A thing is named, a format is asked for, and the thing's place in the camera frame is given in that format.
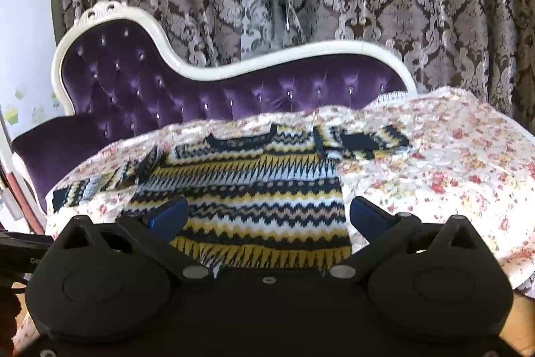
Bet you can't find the floral printed blanket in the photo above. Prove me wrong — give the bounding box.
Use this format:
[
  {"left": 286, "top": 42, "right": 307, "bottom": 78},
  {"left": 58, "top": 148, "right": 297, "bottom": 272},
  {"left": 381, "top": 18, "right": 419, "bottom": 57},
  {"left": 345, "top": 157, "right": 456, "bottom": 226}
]
[{"left": 12, "top": 87, "right": 535, "bottom": 353}]

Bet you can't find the zigzag patterned knit sweater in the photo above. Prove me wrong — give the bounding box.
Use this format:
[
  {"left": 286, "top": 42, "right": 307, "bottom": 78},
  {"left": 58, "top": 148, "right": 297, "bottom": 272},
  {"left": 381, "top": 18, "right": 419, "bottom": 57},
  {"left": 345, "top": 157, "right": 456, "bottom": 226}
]
[{"left": 52, "top": 123, "right": 412, "bottom": 271}]

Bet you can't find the purple tufted velvet headboard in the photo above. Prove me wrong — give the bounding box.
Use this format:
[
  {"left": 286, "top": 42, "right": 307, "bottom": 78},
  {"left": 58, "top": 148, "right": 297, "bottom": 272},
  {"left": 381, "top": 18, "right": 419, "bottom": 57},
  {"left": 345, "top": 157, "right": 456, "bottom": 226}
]
[{"left": 10, "top": 1, "right": 419, "bottom": 224}]

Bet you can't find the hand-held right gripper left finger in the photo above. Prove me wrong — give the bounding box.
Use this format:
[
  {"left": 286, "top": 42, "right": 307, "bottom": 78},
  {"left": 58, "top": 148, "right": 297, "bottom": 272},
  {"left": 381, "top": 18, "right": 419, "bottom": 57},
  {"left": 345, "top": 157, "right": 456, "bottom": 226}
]
[{"left": 54, "top": 196, "right": 212, "bottom": 282}]

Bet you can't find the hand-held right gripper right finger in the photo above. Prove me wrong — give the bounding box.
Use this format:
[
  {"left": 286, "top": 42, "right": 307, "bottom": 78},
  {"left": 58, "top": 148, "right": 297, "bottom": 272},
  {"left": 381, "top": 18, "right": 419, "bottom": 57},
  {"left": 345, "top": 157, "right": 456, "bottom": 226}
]
[{"left": 328, "top": 196, "right": 490, "bottom": 282}]

